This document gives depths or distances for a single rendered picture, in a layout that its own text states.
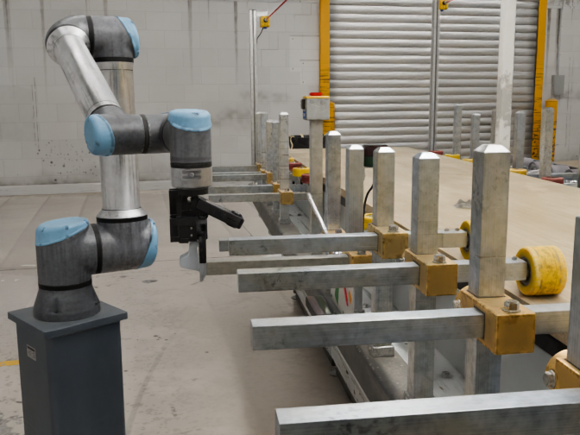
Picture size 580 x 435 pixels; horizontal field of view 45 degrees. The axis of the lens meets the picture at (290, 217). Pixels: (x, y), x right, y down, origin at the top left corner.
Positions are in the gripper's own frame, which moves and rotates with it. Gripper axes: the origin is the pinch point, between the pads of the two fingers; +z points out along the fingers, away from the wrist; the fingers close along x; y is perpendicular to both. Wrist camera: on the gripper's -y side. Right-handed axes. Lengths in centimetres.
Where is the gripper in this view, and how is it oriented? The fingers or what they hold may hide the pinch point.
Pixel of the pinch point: (204, 275)
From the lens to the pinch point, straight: 160.7
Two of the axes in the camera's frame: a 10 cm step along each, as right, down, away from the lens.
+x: 1.4, 1.7, -9.8
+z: 0.1, 9.9, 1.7
